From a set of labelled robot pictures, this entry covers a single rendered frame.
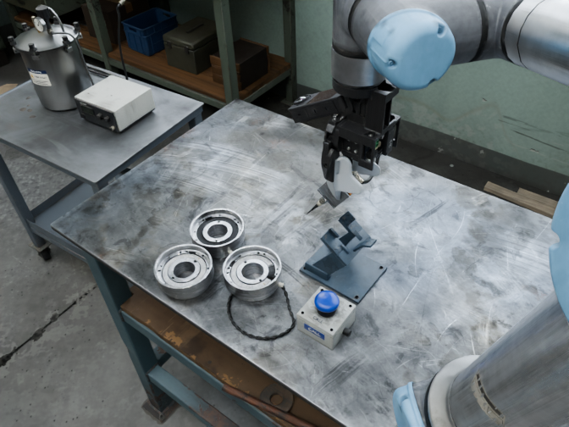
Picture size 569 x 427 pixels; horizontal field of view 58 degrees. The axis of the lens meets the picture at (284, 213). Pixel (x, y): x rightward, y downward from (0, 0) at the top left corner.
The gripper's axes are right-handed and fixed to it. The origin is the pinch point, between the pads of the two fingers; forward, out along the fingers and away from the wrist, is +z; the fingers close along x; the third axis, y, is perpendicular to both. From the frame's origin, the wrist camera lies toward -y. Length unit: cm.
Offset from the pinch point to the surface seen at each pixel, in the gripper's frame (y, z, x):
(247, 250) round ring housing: -13.9, 16.5, -8.9
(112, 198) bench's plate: -50, 20, -13
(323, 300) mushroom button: 5.6, 12.2, -12.6
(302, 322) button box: 3.7, 16.6, -15.5
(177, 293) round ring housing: -17.5, 17.0, -23.5
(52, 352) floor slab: -93, 100, -31
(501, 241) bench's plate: 22.1, 19.7, 23.9
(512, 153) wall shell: -5, 87, 149
